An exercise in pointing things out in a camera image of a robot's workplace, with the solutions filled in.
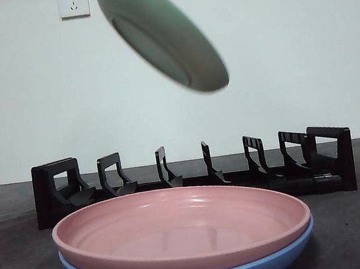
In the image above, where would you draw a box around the black plastic dish rack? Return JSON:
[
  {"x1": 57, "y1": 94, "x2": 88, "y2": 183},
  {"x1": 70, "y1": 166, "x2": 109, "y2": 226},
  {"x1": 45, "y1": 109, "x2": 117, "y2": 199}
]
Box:
[{"x1": 28, "y1": 120, "x2": 359, "y2": 233}]

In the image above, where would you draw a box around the white wall socket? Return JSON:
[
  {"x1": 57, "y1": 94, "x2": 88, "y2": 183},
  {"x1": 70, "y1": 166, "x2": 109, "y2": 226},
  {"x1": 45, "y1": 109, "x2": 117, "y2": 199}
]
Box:
[{"x1": 57, "y1": 0, "x2": 91, "y2": 22}]

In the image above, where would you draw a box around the pale green plate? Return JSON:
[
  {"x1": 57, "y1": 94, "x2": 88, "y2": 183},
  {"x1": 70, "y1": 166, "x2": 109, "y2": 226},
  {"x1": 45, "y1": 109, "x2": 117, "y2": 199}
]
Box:
[{"x1": 96, "y1": 0, "x2": 232, "y2": 106}]

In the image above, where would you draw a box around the pink plate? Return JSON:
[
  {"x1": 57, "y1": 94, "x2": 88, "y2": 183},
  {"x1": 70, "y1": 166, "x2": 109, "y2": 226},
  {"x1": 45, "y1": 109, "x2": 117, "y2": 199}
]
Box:
[{"x1": 47, "y1": 170, "x2": 318, "y2": 269}]

